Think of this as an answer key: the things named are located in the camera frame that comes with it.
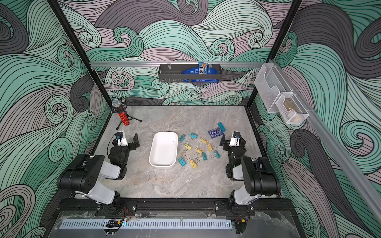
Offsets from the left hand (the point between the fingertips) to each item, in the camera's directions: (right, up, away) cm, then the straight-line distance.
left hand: (128, 133), depth 88 cm
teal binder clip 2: (+40, -3, +10) cm, 42 cm away
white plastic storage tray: (+21, -11, +4) cm, 24 cm away
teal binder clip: (+33, -4, +12) cm, 35 cm away
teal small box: (+62, +3, +18) cm, 64 cm away
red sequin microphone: (-6, +17, -4) cm, 19 cm away
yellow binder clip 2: (+37, -9, +5) cm, 38 cm away
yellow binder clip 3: (+51, -10, +7) cm, 53 cm away
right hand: (+65, -1, 0) cm, 65 cm away
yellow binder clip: (+48, -6, +10) cm, 49 cm away
